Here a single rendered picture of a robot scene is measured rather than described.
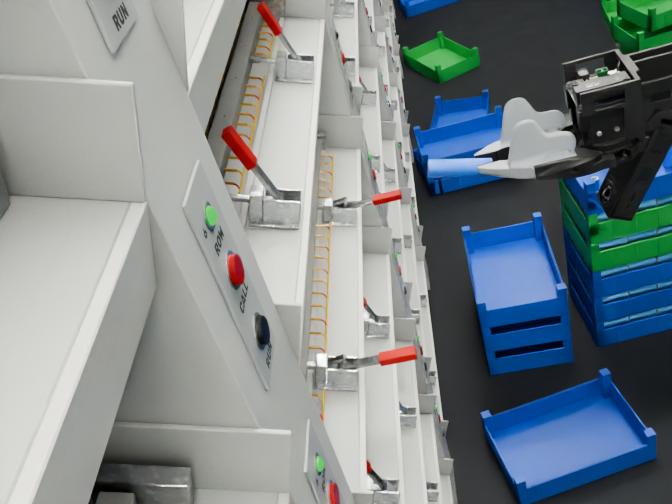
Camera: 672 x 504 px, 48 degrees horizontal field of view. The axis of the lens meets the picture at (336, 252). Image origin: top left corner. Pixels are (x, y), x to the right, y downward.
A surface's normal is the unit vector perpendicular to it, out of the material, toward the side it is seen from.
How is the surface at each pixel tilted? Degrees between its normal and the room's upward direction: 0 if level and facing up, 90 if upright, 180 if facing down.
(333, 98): 90
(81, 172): 90
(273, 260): 18
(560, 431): 0
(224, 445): 90
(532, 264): 0
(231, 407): 90
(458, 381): 0
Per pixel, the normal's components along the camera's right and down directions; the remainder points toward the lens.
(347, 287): 0.06, -0.79
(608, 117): -0.01, 0.60
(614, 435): -0.25, -0.77
